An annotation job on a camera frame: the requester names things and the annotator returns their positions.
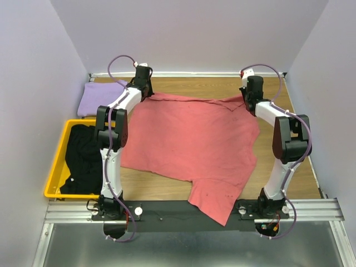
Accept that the red t shirt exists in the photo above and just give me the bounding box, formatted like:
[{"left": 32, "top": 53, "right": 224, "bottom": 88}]
[{"left": 121, "top": 93, "right": 259, "bottom": 225}]

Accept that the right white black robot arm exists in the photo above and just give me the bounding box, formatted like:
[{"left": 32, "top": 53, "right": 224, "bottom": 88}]
[{"left": 240, "top": 71, "right": 312, "bottom": 218}]

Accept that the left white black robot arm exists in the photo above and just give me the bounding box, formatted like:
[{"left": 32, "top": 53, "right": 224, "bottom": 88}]
[{"left": 95, "top": 63, "right": 153, "bottom": 220}]

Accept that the folded purple t shirt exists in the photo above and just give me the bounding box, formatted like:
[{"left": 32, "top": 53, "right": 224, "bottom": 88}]
[{"left": 77, "top": 80, "right": 128, "bottom": 117}]

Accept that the black t shirt in bin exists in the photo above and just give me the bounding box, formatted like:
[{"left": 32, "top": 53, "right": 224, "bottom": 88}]
[{"left": 60, "top": 124, "right": 102, "bottom": 195}]

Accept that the yellow plastic bin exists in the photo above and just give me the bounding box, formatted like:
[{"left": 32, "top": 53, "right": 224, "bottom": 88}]
[{"left": 44, "top": 119, "right": 105, "bottom": 199}]

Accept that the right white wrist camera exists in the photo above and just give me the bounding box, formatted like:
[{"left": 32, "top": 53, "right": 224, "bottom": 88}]
[{"left": 240, "top": 68, "right": 255, "bottom": 87}]

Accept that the aluminium front rail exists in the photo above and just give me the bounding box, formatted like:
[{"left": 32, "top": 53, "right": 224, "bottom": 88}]
[{"left": 44, "top": 199, "right": 344, "bottom": 224}]

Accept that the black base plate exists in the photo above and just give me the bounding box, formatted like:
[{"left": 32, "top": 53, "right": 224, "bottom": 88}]
[{"left": 88, "top": 199, "right": 289, "bottom": 239}]

